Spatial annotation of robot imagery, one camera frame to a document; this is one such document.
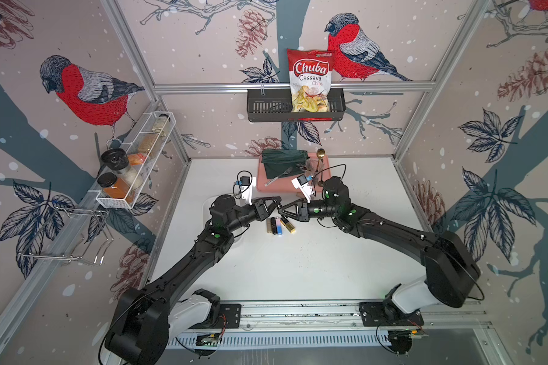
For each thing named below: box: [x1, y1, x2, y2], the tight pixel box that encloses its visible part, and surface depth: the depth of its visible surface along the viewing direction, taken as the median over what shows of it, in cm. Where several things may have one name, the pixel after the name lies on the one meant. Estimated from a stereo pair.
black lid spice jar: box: [100, 148, 144, 190], surface depth 65 cm
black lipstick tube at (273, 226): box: [270, 216, 278, 235], surface depth 96 cm
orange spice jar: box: [97, 171, 133, 204], surface depth 63 cm
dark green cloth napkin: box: [261, 149, 310, 179], surface depth 121 cm
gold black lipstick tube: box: [280, 217, 297, 234], surface depth 95 cm
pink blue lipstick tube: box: [275, 218, 283, 235], surface depth 97 cm
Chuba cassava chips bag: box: [286, 48, 335, 114], surface depth 85 cm
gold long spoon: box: [315, 148, 326, 173], surface depth 107 cm
